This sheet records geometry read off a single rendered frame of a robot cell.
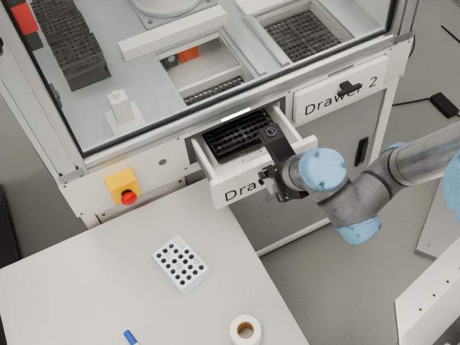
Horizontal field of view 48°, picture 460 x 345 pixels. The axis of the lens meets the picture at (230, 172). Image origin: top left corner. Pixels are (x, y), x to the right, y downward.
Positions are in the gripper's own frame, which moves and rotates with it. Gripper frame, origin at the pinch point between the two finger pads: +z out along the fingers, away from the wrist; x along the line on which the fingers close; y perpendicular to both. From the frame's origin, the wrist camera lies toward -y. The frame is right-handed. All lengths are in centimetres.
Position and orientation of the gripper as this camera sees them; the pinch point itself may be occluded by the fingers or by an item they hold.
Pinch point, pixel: (269, 169)
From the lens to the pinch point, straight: 124.6
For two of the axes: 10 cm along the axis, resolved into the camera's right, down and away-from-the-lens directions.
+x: 9.0, -4.0, 2.0
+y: 4.0, 9.2, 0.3
